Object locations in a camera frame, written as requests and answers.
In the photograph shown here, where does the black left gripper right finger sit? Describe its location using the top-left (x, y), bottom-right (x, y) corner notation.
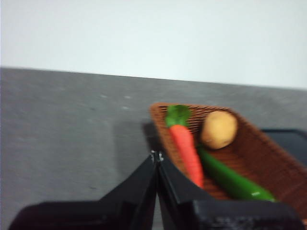
top-left (157, 157), bottom-right (307, 230)

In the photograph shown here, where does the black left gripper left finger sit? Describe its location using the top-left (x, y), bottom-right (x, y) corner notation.
top-left (8, 152), bottom-right (158, 230)

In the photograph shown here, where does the green pepper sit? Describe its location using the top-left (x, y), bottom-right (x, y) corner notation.
top-left (196, 145), bottom-right (276, 202)

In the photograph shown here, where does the orange carrot with green leaves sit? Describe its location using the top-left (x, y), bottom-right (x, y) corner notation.
top-left (165, 104), bottom-right (204, 189)

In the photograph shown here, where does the brown wicker basket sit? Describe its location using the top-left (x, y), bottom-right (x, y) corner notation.
top-left (150, 102), bottom-right (307, 219)

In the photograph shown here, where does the tan potato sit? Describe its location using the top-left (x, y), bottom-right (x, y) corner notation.
top-left (201, 110), bottom-right (238, 150)

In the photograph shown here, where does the black flat tray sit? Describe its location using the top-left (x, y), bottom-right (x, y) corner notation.
top-left (260, 128), bottom-right (307, 168)

